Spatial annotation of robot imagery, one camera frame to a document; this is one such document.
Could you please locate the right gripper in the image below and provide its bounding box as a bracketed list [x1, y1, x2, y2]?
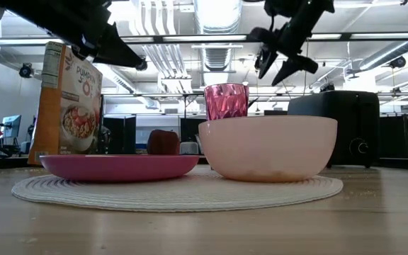
[248, 0, 336, 87]

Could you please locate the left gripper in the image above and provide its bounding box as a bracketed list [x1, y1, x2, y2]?
[47, 0, 145, 68]

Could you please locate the pink faceted cup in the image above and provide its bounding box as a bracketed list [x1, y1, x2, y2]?
[203, 83, 250, 122]

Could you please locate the pale pink plastic bowl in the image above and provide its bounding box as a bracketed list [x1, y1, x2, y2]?
[198, 115, 339, 183]

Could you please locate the orange pumpkin cereal box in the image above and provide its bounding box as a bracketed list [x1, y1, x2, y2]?
[27, 41, 103, 166]

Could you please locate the dark red apple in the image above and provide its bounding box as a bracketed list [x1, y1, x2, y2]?
[146, 129, 181, 156]

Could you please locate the magenta plastic plate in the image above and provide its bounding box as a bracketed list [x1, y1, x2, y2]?
[39, 154, 200, 183]

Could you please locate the round white woven placemat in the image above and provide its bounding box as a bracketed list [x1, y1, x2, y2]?
[11, 166, 344, 213]

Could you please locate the black partition screen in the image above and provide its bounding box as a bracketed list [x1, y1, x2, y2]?
[102, 115, 137, 155]
[180, 118, 207, 142]

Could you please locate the black two-slot toaster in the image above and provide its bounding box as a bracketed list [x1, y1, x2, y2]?
[288, 90, 381, 169]

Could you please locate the black ceiling spotlight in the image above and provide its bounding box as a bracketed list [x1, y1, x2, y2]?
[18, 62, 35, 79]
[389, 55, 407, 69]

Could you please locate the grey chair back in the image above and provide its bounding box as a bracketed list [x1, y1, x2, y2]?
[180, 141, 200, 155]

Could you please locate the background computer monitor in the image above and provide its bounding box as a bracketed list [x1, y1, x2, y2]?
[1, 114, 23, 139]

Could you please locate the silver ceiling air duct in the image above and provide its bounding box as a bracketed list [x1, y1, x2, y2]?
[193, 0, 244, 86]

